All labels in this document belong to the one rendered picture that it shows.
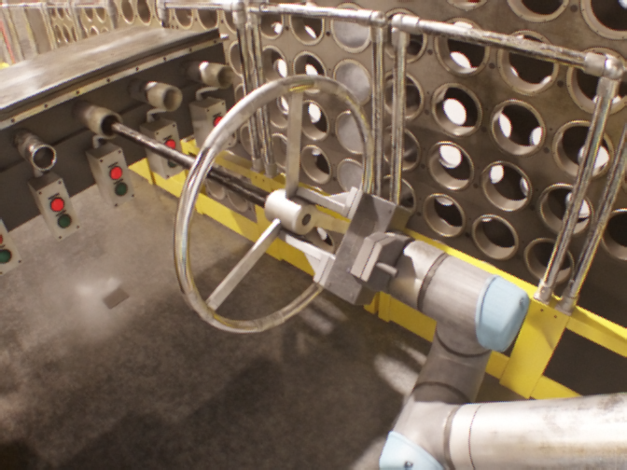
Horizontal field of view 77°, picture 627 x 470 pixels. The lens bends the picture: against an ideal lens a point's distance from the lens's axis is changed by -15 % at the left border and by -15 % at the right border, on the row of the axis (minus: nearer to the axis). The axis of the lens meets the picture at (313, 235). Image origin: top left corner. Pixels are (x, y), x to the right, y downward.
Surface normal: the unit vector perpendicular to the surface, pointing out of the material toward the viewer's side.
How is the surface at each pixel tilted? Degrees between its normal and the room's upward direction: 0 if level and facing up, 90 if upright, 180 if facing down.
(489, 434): 43
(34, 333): 0
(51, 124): 90
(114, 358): 0
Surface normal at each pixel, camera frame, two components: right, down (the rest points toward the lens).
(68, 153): 0.74, 0.38
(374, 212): -0.55, -0.13
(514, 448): -0.74, -0.16
